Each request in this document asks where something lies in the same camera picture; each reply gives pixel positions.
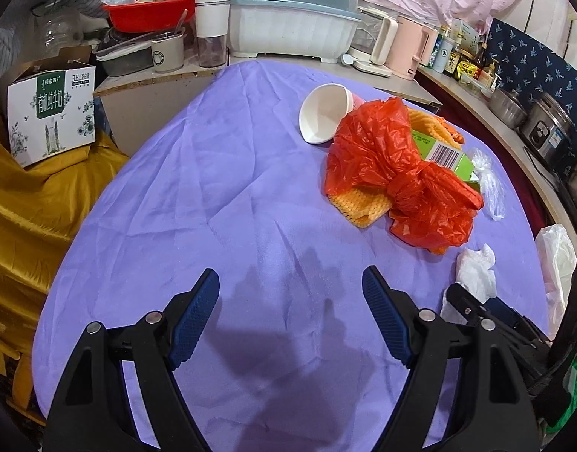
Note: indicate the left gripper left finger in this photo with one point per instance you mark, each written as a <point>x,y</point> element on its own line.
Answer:
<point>91,409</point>

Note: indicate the white dish rack with lid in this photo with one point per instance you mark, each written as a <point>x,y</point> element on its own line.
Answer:
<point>321,29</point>

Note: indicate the purple tablecloth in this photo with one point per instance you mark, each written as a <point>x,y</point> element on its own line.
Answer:
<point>291,359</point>

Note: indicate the glass electric kettle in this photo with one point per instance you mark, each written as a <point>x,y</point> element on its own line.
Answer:
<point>372,41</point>

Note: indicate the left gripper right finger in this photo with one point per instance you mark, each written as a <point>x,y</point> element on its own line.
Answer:
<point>491,409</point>

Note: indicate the white blender cup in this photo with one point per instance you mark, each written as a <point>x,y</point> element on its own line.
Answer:
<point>211,25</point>

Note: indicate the white thermos bottle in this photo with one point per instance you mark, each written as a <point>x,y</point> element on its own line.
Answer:
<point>443,55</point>

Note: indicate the white lined trash bin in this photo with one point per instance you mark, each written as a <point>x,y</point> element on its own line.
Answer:
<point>558,260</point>

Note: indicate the orange foam net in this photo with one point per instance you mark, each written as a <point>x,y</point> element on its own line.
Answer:
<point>362,206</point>

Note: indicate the navy patterned cloth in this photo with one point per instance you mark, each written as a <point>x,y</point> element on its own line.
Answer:
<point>532,69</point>

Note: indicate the small steel pot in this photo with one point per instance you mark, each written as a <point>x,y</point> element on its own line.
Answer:
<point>506,106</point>

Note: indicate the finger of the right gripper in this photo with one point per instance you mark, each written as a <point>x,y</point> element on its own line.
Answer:
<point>519,331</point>

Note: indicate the clear plastic bag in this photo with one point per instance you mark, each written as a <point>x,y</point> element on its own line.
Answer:
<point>491,187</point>

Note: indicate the pink white paper cup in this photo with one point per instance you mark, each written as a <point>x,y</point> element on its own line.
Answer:
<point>323,110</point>

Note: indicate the silver rice cooker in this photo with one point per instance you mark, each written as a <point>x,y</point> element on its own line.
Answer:
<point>548,129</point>

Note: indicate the red plastic bag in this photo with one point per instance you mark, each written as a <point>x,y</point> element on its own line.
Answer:
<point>432,208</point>

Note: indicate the red plastic basin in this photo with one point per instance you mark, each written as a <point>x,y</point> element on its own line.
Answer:
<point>146,16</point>

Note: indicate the white paper towel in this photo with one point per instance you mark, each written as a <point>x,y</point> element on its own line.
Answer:
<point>474,272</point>

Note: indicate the white mug with utensils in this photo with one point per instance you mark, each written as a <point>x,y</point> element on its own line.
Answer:
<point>168,52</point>

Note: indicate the milk cardboard box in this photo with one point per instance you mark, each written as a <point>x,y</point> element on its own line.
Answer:
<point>50,113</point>

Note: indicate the pink electric kettle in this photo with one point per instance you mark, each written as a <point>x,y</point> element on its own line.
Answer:
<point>411,47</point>

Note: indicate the yellow cloth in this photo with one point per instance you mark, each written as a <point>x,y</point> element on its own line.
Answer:
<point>41,210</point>

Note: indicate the green wasabi box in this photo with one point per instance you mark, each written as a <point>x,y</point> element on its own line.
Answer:
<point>442,154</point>

